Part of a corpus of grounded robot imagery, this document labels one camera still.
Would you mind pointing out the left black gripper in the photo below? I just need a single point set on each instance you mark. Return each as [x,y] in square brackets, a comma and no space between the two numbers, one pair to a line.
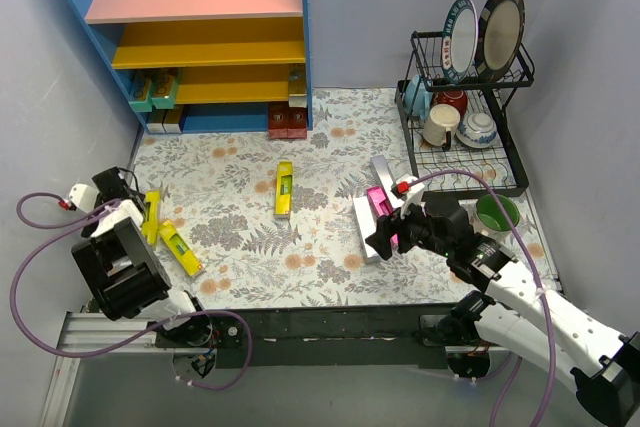
[132,200]

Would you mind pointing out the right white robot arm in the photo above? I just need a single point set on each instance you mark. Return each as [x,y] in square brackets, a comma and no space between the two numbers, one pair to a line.
[550,322]

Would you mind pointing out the pink toothpaste box left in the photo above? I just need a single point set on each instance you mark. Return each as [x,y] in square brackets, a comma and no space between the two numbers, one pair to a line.
[380,207]

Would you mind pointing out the cream mug with dark handle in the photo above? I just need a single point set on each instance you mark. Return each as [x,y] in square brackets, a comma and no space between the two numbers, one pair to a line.
[441,125]

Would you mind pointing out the silver purple toothpaste box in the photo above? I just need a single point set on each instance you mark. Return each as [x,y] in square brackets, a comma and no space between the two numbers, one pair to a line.
[155,121]

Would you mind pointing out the white plate with green rim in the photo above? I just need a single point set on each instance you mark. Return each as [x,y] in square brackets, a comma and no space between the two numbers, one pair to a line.
[459,40]

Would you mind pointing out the red ceramic bowl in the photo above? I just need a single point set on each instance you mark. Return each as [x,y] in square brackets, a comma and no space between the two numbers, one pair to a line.
[456,98]

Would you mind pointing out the plain silver toothpaste box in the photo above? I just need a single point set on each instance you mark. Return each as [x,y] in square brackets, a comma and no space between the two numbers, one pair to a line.
[366,227]

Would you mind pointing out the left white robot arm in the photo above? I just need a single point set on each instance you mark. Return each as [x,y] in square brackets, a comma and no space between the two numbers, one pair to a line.
[116,254]

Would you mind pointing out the blue shelf with coloured boards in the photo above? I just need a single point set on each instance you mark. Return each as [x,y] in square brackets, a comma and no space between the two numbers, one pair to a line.
[234,55]

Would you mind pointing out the floral table mat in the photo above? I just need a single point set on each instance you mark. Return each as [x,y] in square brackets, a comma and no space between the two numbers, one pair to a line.
[218,190]

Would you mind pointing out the silver blue R.O box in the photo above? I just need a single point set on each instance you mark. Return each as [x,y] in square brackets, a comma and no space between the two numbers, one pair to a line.
[297,86]

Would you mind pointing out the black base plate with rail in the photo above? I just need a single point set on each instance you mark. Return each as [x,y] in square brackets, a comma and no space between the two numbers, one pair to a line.
[473,339]

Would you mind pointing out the yellow toothpaste box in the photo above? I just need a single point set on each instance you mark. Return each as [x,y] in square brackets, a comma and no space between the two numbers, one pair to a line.
[179,249]
[284,190]
[150,225]

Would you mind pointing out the dark rimmed grey plate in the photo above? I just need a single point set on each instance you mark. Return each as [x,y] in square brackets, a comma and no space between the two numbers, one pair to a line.
[500,31]

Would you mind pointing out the light blue cup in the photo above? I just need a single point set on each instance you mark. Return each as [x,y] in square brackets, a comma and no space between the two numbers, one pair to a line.
[417,99]

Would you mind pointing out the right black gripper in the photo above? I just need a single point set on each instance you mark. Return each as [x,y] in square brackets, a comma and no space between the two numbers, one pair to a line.
[406,231]

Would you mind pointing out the green mug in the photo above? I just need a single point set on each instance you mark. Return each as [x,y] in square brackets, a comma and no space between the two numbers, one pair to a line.
[496,214]

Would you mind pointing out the yellow toothpaste box front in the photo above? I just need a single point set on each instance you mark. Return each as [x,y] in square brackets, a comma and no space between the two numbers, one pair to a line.
[179,249]

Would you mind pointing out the blue and white bowl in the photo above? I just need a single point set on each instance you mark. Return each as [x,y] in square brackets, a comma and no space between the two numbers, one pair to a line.
[477,130]

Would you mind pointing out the black wire dish rack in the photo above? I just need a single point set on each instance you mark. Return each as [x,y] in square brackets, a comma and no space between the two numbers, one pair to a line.
[499,164]

